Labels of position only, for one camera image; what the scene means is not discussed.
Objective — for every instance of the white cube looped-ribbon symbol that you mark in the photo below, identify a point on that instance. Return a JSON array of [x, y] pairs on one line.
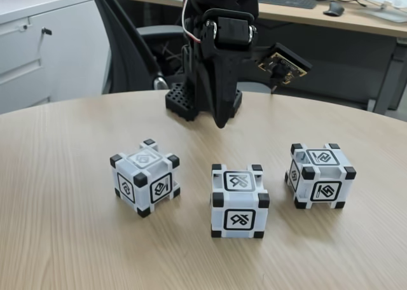
[[240, 204]]

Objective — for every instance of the white cube bar-and-S symbol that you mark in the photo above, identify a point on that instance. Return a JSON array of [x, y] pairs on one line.
[[321, 175]]

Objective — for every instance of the dark grey keyboard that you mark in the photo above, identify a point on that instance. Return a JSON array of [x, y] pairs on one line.
[[286, 0]]

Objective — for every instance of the black office chair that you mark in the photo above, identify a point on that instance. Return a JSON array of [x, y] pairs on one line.
[[127, 48]]

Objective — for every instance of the dark grey computer mouse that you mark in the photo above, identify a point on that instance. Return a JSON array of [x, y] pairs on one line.
[[334, 9]]

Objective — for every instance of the white cube stacked-squares symbol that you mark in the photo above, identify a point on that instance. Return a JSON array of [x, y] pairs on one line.
[[140, 188]]

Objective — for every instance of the white filing cabinet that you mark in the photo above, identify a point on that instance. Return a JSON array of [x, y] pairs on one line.
[[63, 64]]

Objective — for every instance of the silver laptop stand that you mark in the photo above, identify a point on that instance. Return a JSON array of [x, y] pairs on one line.
[[384, 7]]

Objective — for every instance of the black cabinet key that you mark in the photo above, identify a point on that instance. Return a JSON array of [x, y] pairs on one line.
[[47, 31]]

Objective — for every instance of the gripper camera circuit board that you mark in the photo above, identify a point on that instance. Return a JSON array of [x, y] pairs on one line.
[[286, 64]]

